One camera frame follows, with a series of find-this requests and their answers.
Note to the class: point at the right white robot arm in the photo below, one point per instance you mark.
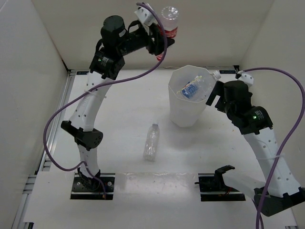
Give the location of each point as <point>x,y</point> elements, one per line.
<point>255,125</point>

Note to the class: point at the red label red cap bottle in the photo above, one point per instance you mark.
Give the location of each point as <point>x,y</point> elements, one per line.
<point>169,19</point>

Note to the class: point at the white octagonal plastic bin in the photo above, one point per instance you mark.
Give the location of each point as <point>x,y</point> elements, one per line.
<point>185,113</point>

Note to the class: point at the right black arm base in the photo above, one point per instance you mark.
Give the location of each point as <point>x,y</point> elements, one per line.
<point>213,189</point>

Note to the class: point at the aluminium table frame rail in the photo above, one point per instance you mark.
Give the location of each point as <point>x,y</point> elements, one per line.
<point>44,163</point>

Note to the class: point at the slim clear bottle grey cap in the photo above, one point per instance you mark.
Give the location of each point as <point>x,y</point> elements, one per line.
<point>151,143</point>

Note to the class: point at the blue label clear bottle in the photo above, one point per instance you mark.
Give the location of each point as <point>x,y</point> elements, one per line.
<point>192,90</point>

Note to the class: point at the left blue corner sticker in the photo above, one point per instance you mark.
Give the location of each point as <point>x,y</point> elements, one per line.
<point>82,72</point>

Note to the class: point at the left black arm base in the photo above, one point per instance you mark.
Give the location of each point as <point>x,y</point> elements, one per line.
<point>82,190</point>

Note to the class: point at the right blue corner sticker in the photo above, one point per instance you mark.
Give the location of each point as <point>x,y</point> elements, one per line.
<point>227,71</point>

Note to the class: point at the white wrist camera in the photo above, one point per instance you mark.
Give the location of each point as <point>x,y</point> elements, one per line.
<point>245,77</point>
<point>144,16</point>

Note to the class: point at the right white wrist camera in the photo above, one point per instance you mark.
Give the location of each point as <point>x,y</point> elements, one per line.
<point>245,77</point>

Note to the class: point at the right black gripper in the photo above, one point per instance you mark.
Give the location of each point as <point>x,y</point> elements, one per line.
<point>218,90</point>

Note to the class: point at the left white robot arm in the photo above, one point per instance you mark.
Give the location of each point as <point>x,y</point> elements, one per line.
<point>117,41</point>

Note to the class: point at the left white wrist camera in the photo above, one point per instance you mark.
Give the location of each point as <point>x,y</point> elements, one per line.
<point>144,16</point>

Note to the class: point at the tall clear bottle white cap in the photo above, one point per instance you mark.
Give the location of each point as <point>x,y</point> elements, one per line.
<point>205,85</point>

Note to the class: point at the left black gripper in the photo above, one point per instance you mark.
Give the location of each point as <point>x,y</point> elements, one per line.
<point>155,47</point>

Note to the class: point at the blue corner sticker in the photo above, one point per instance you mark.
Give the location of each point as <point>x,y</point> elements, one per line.
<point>227,71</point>
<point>82,72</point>

